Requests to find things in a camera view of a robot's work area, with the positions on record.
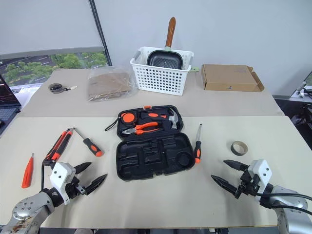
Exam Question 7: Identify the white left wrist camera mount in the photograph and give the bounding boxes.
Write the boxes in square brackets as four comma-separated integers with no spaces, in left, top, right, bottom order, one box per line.
[49,161,77,205]

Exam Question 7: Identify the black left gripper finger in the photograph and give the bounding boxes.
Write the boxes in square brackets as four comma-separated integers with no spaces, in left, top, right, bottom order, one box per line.
[85,174,108,195]
[74,162,93,175]

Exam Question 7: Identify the orange black tape measure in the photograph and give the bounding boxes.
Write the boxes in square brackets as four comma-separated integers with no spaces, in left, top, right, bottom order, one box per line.
[104,112,139,133]

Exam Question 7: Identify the brown cardboard box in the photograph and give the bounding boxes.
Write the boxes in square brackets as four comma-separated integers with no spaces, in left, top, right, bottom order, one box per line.
[201,63,265,93]

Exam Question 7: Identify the square pan brown handle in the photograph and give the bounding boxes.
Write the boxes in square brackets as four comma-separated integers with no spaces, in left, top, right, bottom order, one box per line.
[146,17,184,71]

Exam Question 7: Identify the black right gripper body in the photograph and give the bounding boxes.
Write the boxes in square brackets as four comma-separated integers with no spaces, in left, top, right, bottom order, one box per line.
[234,168,260,199]

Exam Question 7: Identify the grey roller blind bar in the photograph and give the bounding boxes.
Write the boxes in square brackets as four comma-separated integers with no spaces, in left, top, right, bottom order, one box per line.
[0,46,104,59]

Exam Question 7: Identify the short orange black screwdriver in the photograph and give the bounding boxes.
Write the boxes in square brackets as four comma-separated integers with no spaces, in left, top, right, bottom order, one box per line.
[73,127,105,157]

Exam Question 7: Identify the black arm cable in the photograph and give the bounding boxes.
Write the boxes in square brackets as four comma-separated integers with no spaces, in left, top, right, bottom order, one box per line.
[253,191,312,216]
[39,158,57,194]

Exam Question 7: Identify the dark laptop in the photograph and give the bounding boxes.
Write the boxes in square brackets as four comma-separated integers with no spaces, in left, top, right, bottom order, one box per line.
[0,74,23,137]

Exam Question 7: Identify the round black reel with cord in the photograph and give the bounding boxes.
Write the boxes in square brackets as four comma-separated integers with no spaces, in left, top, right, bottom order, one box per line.
[48,82,79,94]

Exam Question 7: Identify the black plastic tool case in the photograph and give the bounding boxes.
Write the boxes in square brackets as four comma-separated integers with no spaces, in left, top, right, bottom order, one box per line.
[116,105,196,183]

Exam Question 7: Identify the long orange black screwdriver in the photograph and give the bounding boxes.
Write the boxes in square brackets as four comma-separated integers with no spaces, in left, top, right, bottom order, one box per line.
[194,123,204,164]

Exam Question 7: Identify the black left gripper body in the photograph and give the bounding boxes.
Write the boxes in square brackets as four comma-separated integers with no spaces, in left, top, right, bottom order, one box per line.
[64,170,88,200]

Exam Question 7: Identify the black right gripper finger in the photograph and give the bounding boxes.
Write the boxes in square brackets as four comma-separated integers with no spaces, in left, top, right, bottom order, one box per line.
[223,159,250,173]
[211,175,238,195]

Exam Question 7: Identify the orange black utility knife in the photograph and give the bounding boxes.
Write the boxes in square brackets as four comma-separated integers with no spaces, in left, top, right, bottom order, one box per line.
[45,128,75,162]

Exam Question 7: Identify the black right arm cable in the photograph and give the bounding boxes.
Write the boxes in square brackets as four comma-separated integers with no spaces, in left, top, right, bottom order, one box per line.
[253,191,312,216]

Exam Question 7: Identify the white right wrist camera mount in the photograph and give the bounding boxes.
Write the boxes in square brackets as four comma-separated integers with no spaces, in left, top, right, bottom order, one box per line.
[248,159,273,202]

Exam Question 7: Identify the dark window frame post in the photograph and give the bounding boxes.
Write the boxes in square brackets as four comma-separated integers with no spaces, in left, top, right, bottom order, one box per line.
[88,0,113,67]

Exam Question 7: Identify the claw hammer black orange handle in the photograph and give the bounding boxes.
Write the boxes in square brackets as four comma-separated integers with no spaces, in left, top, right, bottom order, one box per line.
[139,108,181,130]

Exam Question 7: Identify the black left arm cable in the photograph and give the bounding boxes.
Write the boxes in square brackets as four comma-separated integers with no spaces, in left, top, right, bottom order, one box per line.
[39,158,57,194]

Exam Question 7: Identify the white perforated plastic basket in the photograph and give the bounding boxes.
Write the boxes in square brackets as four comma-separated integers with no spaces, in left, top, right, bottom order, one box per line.
[129,46,195,97]

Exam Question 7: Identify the plastic bag of brown paper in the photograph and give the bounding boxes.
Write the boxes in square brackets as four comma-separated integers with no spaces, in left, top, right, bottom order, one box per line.
[86,65,137,103]

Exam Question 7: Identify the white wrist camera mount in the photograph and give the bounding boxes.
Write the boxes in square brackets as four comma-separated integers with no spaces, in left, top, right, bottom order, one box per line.
[248,159,273,202]
[49,161,77,205]

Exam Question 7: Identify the white device with cables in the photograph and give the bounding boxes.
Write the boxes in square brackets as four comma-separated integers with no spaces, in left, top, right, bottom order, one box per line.
[295,81,312,98]

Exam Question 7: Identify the orange handled pliers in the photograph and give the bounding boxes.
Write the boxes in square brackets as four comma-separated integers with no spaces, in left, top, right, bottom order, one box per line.
[121,121,160,136]

